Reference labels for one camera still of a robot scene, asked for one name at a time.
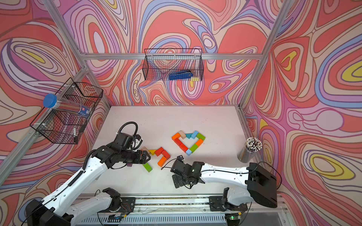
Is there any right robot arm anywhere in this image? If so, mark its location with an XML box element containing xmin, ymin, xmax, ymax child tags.
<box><xmin>170</xmin><ymin>159</ymin><xmax>278</xmax><ymax>211</ymax></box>

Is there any red block pair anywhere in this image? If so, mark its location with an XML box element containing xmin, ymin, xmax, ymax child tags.
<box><xmin>161</xmin><ymin>150</ymin><xmax>171</xmax><ymax>160</ymax></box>
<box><xmin>155</xmin><ymin>147</ymin><xmax>164</xmax><ymax>156</ymax></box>

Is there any green block top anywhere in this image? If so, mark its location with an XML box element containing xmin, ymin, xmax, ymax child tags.
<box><xmin>197</xmin><ymin>133</ymin><xmax>206</xmax><ymax>140</ymax></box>

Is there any light blue cube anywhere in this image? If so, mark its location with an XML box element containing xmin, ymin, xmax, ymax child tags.
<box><xmin>186</xmin><ymin>149</ymin><xmax>192</xmax><ymax>156</ymax></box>

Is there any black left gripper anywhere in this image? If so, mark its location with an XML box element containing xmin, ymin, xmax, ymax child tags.
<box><xmin>121</xmin><ymin>149</ymin><xmax>153</xmax><ymax>163</ymax></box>

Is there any cup of pencils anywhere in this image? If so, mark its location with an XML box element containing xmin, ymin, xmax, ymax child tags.
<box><xmin>237</xmin><ymin>137</ymin><xmax>263</xmax><ymax>163</ymax></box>

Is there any red block small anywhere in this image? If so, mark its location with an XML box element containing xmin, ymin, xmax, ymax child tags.
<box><xmin>174</xmin><ymin>138</ymin><xmax>183</xmax><ymax>147</ymax></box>

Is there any blue tool in basket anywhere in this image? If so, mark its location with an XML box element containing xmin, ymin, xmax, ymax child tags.
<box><xmin>168</xmin><ymin>70</ymin><xmax>194</xmax><ymax>80</ymax></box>

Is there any light blue long block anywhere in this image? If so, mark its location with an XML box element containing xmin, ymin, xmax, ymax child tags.
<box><xmin>191</xmin><ymin>131</ymin><xmax>199</xmax><ymax>139</ymax></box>

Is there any natural wood block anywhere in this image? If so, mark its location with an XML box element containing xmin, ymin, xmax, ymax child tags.
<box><xmin>141</xmin><ymin>147</ymin><xmax>150</xmax><ymax>153</ymax></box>
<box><xmin>178</xmin><ymin>131</ymin><xmax>187</xmax><ymax>139</ymax></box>

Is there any orange block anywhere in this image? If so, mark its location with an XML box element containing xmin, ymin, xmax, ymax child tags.
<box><xmin>172</xmin><ymin>133</ymin><xmax>181</xmax><ymax>140</ymax></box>
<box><xmin>157</xmin><ymin>156</ymin><xmax>167</xmax><ymax>167</ymax></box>
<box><xmin>195</xmin><ymin>139</ymin><xmax>204</xmax><ymax>147</ymax></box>

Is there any left wire basket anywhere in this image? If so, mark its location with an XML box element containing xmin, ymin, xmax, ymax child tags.
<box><xmin>30</xmin><ymin>78</ymin><xmax>103</xmax><ymax>144</ymax></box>

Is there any wire basket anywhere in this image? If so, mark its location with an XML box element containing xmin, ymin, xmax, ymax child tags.
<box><xmin>142</xmin><ymin>48</ymin><xmax>204</xmax><ymax>81</ymax></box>
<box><xmin>30</xmin><ymin>78</ymin><xmax>103</xmax><ymax>144</ymax></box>

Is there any green block row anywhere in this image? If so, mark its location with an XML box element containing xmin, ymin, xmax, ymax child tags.
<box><xmin>143</xmin><ymin>163</ymin><xmax>153</xmax><ymax>172</ymax></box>
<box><xmin>190</xmin><ymin>144</ymin><xmax>199</xmax><ymax>153</ymax></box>

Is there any marker in left basket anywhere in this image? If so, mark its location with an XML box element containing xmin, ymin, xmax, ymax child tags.
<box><xmin>73</xmin><ymin>127</ymin><xmax>78</xmax><ymax>143</ymax></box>

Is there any clear bottle blue cap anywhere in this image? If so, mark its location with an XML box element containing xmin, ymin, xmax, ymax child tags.
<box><xmin>43</xmin><ymin>94</ymin><xmax>91</xmax><ymax>117</ymax></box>

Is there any red block front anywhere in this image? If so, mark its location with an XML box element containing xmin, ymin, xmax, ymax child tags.
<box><xmin>179</xmin><ymin>143</ymin><xmax>188</xmax><ymax>153</ymax></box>

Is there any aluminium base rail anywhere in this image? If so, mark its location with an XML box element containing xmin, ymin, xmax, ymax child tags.
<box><xmin>80</xmin><ymin>194</ymin><xmax>295</xmax><ymax>226</ymax></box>

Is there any rear wire basket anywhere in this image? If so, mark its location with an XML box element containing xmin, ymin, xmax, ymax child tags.
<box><xmin>142</xmin><ymin>48</ymin><xmax>204</xmax><ymax>81</ymax></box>

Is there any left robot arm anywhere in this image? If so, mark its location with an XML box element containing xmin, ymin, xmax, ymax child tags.
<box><xmin>24</xmin><ymin>129</ymin><xmax>150</xmax><ymax>226</ymax></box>

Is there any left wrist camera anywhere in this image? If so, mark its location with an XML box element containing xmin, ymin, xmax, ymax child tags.
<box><xmin>130</xmin><ymin>134</ymin><xmax>143</xmax><ymax>150</ymax></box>

